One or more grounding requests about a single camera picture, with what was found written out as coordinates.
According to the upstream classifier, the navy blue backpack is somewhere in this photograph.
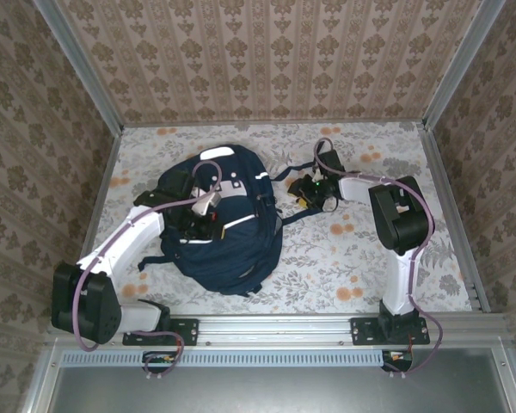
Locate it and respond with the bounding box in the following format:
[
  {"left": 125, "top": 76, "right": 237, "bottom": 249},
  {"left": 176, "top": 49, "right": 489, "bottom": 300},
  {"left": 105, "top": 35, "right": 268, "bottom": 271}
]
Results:
[{"left": 132, "top": 144, "right": 323, "bottom": 297}]

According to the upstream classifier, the floral patterned tablecloth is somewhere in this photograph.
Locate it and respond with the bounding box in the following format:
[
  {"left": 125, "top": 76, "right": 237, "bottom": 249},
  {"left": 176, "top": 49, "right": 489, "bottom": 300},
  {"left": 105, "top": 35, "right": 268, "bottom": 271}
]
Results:
[{"left": 74, "top": 121, "right": 475, "bottom": 316}]

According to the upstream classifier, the grey metal sheet panel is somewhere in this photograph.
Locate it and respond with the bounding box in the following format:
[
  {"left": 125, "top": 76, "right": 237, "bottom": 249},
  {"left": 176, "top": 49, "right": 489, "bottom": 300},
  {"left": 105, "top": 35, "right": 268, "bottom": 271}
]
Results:
[{"left": 21, "top": 347, "right": 516, "bottom": 413}]

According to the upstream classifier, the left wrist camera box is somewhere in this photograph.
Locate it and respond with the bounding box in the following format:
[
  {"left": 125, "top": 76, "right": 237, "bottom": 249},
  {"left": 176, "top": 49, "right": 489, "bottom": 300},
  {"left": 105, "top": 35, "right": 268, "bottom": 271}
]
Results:
[{"left": 191, "top": 192, "right": 222, "bottom": 217}]

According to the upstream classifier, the aluminium frame side rail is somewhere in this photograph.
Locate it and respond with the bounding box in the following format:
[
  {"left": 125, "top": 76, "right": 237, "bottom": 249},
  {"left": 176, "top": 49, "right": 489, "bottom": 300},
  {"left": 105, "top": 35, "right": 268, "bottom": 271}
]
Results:
[
  {"left": 415, "top": 121, "right": 492, "bottom": 314},
  {"left": 63, "top": 126, "right": 125, "bottom": 316}
]

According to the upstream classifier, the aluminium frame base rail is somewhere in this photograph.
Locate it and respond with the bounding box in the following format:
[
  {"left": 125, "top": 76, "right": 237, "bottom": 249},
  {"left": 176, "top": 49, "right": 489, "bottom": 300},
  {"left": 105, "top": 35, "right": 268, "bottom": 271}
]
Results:
[{"left": 46, "top": 312, "right": 512, "bottom": 348}]

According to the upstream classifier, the grey slotted cable duct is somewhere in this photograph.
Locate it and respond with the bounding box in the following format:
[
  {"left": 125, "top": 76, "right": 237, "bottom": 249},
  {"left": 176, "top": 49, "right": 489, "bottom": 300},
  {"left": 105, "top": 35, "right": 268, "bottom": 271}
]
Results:
[{"left": 61, "top": 348, "right": 392, "bottom": 367}]

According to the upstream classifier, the aluminium frame post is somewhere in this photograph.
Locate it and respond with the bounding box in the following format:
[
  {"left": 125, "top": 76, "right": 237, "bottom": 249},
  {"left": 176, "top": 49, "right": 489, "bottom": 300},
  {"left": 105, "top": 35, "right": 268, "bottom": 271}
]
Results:
[
  {"left": 421, "top": 0, "right": 507, "bottom": 133},
  {"left": 33, "top": 0, "right": 126, "bottom": 134}
]

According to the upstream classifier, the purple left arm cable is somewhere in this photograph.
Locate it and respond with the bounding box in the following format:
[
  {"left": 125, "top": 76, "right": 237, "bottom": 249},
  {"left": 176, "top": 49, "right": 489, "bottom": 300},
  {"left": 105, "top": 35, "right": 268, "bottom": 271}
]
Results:
[{"left": 74, "top": 159, "right": 224, "bottom": 380}]

